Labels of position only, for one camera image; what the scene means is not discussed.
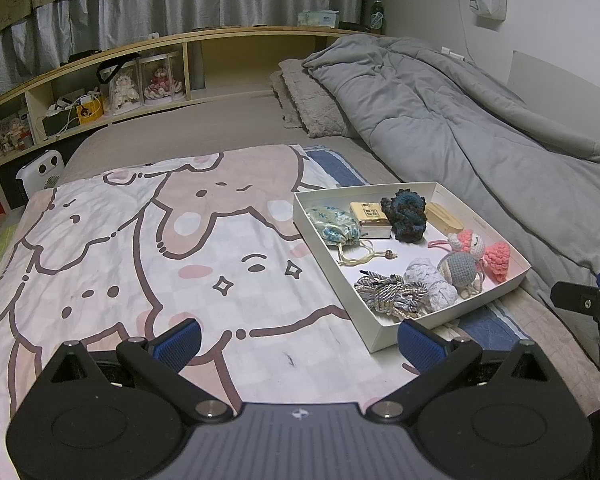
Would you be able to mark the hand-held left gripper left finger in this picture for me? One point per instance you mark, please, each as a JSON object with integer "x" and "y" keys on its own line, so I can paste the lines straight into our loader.
{"x": 180, "y": 344}

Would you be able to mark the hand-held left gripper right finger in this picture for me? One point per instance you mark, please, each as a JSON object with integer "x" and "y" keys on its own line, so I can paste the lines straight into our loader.
{"x": 420, "y": 345}

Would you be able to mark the white crochet ball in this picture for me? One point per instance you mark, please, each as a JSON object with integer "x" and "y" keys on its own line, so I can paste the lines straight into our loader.
{"x": 430, "y": 285}

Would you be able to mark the grey crochet doll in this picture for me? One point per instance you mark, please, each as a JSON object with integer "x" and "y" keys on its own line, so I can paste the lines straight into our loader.
{"x": 460, "y": 270}

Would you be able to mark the pink crochet heart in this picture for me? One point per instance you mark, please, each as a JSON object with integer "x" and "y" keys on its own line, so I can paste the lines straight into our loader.
{"x": 497, "y": 262}

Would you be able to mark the white cardboard box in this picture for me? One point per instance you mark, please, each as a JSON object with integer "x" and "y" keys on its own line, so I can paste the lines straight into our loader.
{"x": 395, "y": 255}

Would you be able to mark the wooden block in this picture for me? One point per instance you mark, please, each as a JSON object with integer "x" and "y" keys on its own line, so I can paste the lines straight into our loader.
{"x": 445, "y": 217}

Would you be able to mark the dark crochet scrunchie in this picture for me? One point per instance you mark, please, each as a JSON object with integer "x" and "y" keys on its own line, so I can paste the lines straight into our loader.
{"x": 405, "y": 215}

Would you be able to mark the small gold box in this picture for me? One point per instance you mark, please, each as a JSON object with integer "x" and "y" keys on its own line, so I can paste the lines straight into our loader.
{"x": 372, "y": 217}

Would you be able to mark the printed cartoon blanket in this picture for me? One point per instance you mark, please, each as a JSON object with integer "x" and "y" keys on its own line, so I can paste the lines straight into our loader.
{"x": 130, "y": 260}

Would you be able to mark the grey duvet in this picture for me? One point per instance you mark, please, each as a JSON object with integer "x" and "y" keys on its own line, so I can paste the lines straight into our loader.
{"x": 480, "y": 135}

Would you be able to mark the blue striped towel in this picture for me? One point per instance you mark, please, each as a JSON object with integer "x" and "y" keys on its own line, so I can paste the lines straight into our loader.
{"x": 337, "y": 170}

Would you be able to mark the bed with taupe sheet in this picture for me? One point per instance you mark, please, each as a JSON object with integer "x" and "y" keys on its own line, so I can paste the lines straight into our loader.
{"x": 180, "y": 130}

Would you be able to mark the white heater with two holes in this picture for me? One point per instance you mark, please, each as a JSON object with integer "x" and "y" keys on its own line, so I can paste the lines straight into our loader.
{"x": 42, "y": 172}

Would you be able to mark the small yellow bag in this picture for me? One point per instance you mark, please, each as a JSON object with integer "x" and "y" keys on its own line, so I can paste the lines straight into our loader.
{"x": 90, "y": 112}

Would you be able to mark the dark green box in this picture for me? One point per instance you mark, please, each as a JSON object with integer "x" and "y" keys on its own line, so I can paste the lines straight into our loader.
{"x": 60, "y": 125}

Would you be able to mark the display case with red doll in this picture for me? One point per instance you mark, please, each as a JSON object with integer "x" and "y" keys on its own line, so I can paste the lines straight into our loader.
{"x": 162, "y": 82}

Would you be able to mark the display case with white doll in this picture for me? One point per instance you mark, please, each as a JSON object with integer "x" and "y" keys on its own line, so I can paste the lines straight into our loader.
{"x": 125, "y": 87}

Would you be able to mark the grey fluffy pillow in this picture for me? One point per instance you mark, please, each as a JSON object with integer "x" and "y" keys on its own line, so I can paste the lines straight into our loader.
{"x": 320, "y": 100}
{"x": 282, "y": 100}

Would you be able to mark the row of illustrated picture cards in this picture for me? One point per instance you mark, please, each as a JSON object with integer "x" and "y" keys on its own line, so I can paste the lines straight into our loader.
{"x": 7, "y": 137}

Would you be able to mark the wooden headboard shelf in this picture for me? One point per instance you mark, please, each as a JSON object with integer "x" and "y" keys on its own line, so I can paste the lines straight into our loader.
{"x": 195, "y": 70}

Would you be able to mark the green glass bottle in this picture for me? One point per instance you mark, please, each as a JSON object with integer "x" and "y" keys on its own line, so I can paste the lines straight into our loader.
{"x": 378, "y": 17}

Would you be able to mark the pale green tissue box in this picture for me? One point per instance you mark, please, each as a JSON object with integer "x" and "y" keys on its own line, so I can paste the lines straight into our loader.
{"x": 319, "y": 19}

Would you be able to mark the grey curtain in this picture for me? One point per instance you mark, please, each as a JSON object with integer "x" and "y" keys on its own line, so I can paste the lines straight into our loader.
{"x": 205, "y": 0}

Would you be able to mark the white wall outlet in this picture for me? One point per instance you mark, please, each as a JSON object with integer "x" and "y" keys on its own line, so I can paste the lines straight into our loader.
{"x": 451, "y": 53}

